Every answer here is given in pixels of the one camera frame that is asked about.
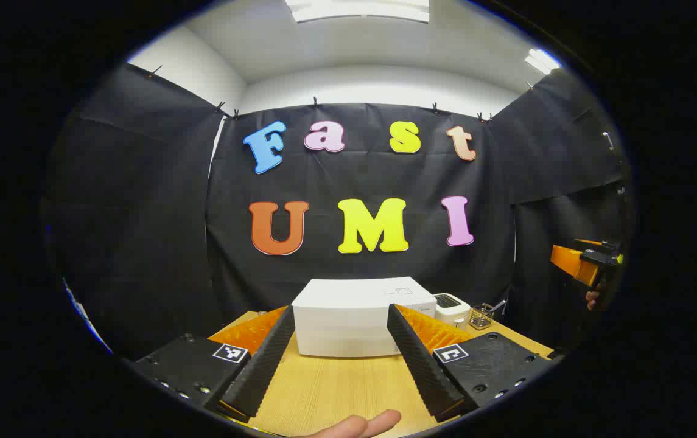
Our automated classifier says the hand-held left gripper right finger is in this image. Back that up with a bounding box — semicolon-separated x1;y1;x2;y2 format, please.
387;304;553;423

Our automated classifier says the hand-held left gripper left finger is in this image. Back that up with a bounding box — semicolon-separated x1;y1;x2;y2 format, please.
134;305;296;422

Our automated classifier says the white microwave oven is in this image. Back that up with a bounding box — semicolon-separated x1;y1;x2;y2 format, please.
292;278;438;358

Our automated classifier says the white toaster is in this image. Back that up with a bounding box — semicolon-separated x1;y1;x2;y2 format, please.
432;293;472;331

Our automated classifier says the metal mesh utensil holder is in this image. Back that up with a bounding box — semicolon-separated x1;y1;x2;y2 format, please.
469;304;495;330

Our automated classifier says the black backdrop cloth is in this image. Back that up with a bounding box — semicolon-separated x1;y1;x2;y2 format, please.
44;61;629;363

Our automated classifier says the small ceiling light panel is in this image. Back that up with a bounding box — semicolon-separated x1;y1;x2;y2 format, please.
524;48;562;75

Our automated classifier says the large ceiling light panel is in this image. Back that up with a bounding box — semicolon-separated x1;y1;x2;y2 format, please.
284;0;431;24

